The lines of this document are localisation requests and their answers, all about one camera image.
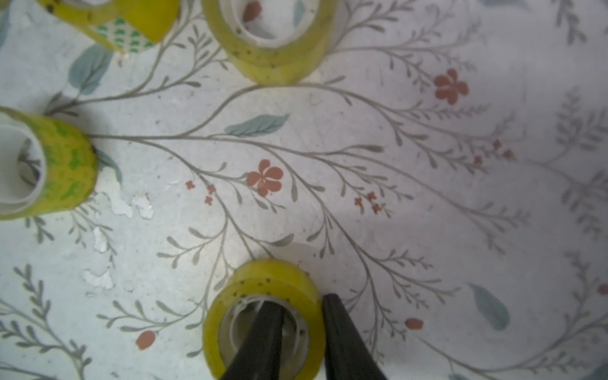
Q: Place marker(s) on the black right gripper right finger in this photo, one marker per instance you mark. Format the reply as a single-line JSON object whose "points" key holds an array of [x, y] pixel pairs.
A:
{"points": [[346, 355]]}

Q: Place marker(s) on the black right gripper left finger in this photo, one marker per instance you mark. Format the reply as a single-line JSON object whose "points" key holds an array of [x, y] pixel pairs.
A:
{"points": [[259, 356]]}

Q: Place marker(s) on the yellow tape roll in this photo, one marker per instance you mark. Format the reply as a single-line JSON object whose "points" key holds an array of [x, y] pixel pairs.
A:
{"points": [[125, 26], [253, 286], [272, 43]]}

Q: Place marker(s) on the green patterned tape roll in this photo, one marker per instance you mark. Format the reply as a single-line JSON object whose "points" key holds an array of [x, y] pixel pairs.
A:
{"points": [[47, 165]]}

